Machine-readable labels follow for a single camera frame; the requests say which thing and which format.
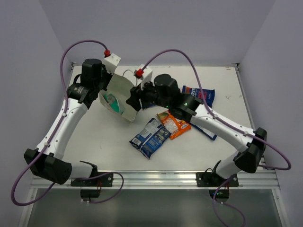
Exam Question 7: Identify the blue snack packet large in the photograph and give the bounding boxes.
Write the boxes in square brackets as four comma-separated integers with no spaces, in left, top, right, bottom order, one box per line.
[129,118,171,159]

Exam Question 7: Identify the orange snack packet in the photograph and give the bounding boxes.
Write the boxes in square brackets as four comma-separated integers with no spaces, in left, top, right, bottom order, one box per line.
[157,111,191,140]

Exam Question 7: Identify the black base bracket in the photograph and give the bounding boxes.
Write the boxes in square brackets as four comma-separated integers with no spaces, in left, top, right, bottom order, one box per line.
[196,168,226,187]
[71,172,114,187]

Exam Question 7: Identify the blue white snack packet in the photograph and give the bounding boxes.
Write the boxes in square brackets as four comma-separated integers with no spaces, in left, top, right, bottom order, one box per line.
[190,123,217,141]

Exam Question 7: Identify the right black controller box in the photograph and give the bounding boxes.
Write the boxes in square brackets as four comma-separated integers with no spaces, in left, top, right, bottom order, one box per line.
[209,187,230,202]

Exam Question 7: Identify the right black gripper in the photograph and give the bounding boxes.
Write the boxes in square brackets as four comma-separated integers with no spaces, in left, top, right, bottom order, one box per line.
[126,75,173,111]

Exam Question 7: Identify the right black base bracket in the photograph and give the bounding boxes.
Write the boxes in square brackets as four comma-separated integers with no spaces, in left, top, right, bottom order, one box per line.
[196,168,226,187]

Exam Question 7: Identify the dark blue chips packet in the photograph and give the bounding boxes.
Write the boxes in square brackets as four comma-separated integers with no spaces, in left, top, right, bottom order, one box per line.
[181,85,215,107]

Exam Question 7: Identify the aluminium mounting rail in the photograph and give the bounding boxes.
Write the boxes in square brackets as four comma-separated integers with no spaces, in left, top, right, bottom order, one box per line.
[30,169,280,190]

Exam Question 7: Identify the left black base bracket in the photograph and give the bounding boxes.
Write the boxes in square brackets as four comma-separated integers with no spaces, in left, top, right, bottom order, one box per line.
[71,172,114,187]

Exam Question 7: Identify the patterned paper bag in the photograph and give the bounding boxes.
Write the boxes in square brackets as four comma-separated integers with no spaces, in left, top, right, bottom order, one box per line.
[99,70,137,122]

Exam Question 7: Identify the left black controller box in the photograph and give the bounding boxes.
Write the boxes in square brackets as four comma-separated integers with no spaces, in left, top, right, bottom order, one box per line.
[80,189,100,201]

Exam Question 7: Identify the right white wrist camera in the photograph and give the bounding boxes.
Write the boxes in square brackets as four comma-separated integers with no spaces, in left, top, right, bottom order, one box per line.
[134,64,152,90]

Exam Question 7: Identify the black controller box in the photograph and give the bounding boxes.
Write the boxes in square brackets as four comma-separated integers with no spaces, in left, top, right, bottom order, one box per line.
[209,187,230,202]
[80,189,100,201]

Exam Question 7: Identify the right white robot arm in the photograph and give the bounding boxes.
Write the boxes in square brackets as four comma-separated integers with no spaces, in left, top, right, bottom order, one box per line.
[126,74,267,186]

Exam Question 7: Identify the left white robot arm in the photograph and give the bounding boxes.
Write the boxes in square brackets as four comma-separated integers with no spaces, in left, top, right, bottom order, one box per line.
[24,59,112,186]

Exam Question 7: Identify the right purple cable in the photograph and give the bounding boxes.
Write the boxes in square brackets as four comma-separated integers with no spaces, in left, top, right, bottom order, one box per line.
[142,49,292,227]

